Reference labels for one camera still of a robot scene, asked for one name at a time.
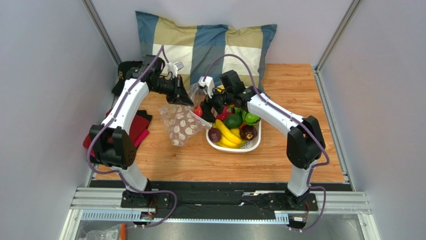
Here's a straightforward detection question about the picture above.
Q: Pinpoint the yellow banana bunch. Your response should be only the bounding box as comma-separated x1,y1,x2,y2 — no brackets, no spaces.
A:
213,119,245,149

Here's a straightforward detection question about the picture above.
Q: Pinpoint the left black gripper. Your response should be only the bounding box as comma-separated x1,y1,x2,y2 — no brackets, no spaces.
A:
150,75,194,107

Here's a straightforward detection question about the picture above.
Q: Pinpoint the red folded cloth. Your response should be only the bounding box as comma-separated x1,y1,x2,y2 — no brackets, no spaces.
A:
83,109,153,154

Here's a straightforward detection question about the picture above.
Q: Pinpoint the green leafy lettuce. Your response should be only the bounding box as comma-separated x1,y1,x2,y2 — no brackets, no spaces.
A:
233,107,245,117

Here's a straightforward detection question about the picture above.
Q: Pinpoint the white plastic fruit basket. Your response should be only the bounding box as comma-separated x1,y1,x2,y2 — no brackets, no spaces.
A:
205,120,263,154

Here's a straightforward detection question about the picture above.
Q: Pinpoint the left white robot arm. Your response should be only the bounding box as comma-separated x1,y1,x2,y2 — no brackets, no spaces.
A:
87,55,194,198

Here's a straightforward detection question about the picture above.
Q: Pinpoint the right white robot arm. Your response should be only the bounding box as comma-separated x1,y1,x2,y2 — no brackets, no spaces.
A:
198,70,325,202

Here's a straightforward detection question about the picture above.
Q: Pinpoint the dark red mangosteen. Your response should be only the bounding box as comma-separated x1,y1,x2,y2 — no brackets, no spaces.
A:
240,125,258,141

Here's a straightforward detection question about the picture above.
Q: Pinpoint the crumpled plastic packet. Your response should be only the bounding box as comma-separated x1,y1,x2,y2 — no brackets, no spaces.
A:
80,223,127,240

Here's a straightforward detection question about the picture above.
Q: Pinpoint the green avocado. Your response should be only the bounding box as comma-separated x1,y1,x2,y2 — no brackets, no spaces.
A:
223,113,244,129

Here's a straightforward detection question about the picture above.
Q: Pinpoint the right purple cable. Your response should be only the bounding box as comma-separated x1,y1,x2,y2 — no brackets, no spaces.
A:
202,53,331,233

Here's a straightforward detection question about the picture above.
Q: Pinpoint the aluminium rail frame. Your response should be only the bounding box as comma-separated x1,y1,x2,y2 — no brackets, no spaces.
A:
60,179,380,240

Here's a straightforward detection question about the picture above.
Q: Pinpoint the red apple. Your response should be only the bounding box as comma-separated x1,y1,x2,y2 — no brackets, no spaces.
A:
192,104,203,118

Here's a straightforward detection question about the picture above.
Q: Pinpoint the checked blue beige pillow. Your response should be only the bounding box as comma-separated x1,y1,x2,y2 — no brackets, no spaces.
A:
135,11,278,90

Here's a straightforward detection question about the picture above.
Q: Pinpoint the purple cable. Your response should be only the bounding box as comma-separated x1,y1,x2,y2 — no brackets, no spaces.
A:
202,53,331,233
86,44,178,229

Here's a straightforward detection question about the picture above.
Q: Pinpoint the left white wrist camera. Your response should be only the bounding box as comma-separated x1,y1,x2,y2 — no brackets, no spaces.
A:
166,61,185,78

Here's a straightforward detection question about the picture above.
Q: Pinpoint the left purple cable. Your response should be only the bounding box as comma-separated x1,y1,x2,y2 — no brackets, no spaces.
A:
86,44,178,229

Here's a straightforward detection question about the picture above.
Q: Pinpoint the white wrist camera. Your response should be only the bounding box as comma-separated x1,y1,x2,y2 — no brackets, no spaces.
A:
166,61,185,78
198,76,216,98

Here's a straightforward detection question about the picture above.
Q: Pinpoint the clear dotted zip bag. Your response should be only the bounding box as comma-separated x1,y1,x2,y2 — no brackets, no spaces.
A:
159,83,213,147

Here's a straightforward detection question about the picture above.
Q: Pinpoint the black baseball cap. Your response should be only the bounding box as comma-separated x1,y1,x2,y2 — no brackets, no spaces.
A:
111,61,143,97

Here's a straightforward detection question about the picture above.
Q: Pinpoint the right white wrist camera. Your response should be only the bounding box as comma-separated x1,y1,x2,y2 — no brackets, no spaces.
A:
198,76,216,98

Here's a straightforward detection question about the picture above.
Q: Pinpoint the dark purple plum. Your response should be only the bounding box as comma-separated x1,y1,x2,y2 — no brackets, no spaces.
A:
207,127,222,143

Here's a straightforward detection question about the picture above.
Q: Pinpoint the small green watermelon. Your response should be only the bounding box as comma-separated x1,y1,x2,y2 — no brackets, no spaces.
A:
241,110,261,126

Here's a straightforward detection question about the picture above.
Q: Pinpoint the black mounting base plate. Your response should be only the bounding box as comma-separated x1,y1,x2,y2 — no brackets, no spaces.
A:
89,179,354,221

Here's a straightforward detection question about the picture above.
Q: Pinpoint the pink dragon fruit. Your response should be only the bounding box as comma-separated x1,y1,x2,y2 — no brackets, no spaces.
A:
216,106,234,122

